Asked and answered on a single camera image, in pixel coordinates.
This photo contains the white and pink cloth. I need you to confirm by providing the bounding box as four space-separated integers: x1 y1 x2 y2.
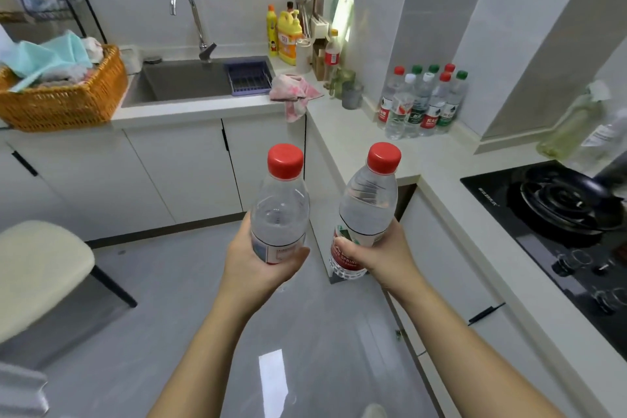
37 37 105 86

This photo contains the water bottle with white label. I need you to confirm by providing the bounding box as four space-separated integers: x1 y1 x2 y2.
250 143 311 267

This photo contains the black wire dish rack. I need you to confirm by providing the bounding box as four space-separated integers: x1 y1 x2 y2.
29 0 108 45

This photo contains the white small container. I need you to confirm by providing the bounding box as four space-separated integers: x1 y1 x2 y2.
120 45 143 76

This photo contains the person's left forearm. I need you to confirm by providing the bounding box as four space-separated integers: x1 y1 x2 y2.
146 285 283 418

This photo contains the water bottle with red label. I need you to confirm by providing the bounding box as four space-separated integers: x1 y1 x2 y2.
329 142 403 281

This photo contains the person's left hand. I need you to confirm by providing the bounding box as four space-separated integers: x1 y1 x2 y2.
220 211 311 308

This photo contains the purple drain tray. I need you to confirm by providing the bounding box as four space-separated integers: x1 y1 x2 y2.
224 61 274 97

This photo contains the teal cloth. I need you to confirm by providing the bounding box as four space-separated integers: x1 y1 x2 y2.
0 30 94 93

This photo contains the large yellow detergent bottle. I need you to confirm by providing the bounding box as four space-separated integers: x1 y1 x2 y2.
277 8 305 66

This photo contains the grey kitchen sink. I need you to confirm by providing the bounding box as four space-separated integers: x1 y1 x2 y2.
121 56 276 109

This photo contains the white cabinet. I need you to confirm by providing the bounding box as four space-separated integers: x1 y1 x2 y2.
0 115 588 418

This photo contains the yellow cooking oil bottle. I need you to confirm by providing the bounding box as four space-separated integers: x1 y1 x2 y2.
536 80 613 162

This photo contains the cream cushioned chair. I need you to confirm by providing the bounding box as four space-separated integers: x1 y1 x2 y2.
0 220 139 346

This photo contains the black burner grate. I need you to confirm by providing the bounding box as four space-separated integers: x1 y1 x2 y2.
507 177 619 236

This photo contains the person's right forearm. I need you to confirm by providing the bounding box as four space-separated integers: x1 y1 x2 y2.
384 272 565 418

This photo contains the black stove knob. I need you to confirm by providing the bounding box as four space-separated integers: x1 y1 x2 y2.
590 284 624 316
552 250 589 278

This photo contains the chrome kitchen faucet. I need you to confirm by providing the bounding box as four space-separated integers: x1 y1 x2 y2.
169 0 217 63

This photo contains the cluster of small water bottles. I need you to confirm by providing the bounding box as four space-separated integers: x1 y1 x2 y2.
377 63 470 140

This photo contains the slim yellow bottle red cap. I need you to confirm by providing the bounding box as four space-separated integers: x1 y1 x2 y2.
266 4 279 58

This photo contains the black glass gas stove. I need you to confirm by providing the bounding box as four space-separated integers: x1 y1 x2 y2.
460 160 627 331

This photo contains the orange wicker basket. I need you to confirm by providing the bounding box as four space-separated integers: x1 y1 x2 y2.
0 44 129 133

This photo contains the utensil holder with kitchen tools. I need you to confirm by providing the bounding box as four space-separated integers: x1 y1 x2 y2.
295 0 330 81

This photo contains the pink and white rag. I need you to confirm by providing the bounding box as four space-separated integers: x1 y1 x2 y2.
269 73 324 123

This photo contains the pale green wall light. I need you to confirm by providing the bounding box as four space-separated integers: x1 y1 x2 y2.
330 0 355 43

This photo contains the green glass ornament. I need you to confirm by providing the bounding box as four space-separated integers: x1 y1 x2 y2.
327 68 356 99

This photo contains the person's right hand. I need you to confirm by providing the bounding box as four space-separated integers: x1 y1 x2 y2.
333 216 425 294

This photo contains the sauce bottle with yellow cap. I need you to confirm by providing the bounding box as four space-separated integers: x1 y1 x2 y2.
324 29 342 82

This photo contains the clear plastic bottle white label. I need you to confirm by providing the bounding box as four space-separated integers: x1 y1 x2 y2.
570 108 627 174

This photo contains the grey glass cup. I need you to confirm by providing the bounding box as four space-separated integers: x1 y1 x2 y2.
341 81 364 111

